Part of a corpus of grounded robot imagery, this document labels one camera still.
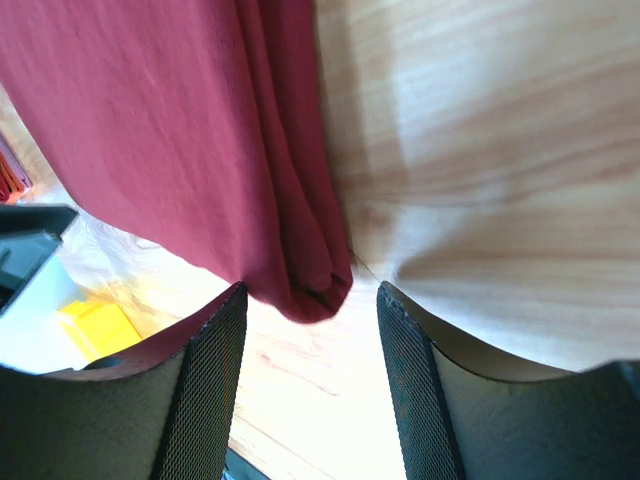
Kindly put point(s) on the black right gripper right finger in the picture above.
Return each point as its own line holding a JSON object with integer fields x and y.
{"x": 467, "y": 410}

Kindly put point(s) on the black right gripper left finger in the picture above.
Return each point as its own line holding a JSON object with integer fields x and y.
{"x": 161, "y": 409}

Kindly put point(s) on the dark red t-shirt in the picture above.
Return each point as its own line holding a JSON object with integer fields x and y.
{"x": 194, "y": 124}

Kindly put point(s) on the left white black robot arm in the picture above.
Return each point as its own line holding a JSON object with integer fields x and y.
{"x": 35, "y": 287}

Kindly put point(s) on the yellow plastic bin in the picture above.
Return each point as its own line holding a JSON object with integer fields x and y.
{"x": 98, "y": 329}

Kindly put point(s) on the bright red folded t-shirt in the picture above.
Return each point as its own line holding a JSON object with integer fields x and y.
{"x": 5, "y": 184}

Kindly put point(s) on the orange folded t-shirt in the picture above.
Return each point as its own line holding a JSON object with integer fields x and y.
{"x": 18, "y": 190}

